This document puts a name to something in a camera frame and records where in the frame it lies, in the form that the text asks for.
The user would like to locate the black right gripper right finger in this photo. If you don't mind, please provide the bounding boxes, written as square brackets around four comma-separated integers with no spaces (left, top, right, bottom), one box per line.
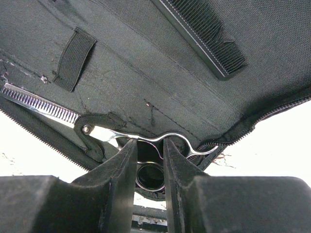
[163,139,311,233]

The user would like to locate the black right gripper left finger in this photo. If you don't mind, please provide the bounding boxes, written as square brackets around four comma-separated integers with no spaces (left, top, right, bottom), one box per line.
[0,139,138,233]

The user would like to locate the silver thinning scissors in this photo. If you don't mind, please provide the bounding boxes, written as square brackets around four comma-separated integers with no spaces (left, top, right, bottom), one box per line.
[0,83,217,192]

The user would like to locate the black zip tool case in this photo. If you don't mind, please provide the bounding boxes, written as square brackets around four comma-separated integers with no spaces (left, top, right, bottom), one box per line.
[0,0,311,202]

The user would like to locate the black hair comb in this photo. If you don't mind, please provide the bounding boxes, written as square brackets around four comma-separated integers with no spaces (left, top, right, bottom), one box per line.
[152,0,248,81]

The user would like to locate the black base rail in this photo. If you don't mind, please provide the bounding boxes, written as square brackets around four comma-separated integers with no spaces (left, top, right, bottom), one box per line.
[130,205,168,233]

